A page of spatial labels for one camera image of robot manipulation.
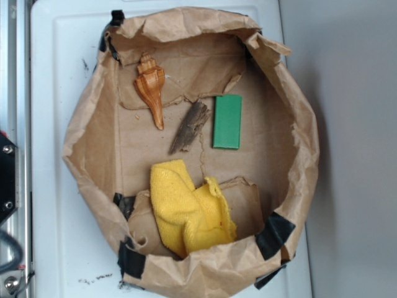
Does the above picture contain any yellow microfiber cloth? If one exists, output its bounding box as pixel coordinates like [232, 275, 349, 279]
[150, 160, 237, 258]

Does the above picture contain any brown bark wood piece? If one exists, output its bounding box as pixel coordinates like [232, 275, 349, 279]
[169, 101, 211, 155]

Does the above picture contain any green rectangular block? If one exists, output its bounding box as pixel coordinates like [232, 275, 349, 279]
[212, 94, 242, 150]

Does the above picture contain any crumpled brown paper bin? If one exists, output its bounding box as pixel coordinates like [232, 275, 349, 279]
[63, 7, 319, 297]

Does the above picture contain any orange conch seashell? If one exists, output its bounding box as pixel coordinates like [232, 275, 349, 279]
[134, 52, 165, 130]

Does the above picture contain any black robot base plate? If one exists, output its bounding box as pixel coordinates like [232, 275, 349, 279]
[0, 131, 19, 225]

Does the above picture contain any black cable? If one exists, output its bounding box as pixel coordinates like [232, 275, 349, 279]
[0, 228, 23, 274]

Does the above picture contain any silver aluminium frame rail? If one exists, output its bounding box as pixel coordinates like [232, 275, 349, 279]
[1, 1, 34, 297]

